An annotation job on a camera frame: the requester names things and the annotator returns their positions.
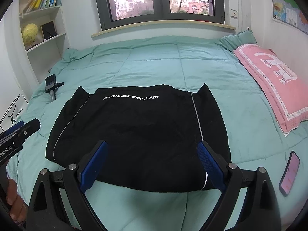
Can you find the pink patterned pillow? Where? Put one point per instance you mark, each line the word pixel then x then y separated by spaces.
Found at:
pixel 284 90

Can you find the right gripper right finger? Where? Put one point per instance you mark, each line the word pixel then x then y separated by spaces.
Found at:
pixel 260 209

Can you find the black picture frame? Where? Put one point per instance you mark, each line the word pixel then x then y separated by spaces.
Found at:
pixel 48 30

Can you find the black camera on mini tripod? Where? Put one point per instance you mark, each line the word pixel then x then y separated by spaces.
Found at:
pixel 51 85

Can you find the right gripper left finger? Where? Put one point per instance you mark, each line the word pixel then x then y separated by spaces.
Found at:
pixel 46 208

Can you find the colourful wall map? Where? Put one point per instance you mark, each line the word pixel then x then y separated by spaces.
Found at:
pixel 289 12

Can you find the person's left hand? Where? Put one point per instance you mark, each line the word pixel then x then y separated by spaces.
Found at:
pixel 18 211

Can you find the teal quilted bed cover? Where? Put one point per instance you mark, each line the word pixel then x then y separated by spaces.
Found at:
pixel 255 138

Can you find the teal pillow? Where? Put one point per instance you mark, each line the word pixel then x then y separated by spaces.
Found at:
pixel 233 41

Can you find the smartphone with pink screen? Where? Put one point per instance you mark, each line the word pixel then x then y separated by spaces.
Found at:
pixel 289 175

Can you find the dark framed window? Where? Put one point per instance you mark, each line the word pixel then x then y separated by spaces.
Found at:
pixel 116 13

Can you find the white bookshelf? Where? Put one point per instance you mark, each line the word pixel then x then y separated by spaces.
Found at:
pixel 44 21

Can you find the yellow plush toy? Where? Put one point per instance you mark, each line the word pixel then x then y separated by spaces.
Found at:
pixel 30 35

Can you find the black hooded jacket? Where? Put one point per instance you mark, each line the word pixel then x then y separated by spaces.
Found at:
pixel 152 135

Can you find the white wall switch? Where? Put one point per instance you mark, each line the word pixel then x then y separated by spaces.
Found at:
pixel 233 13

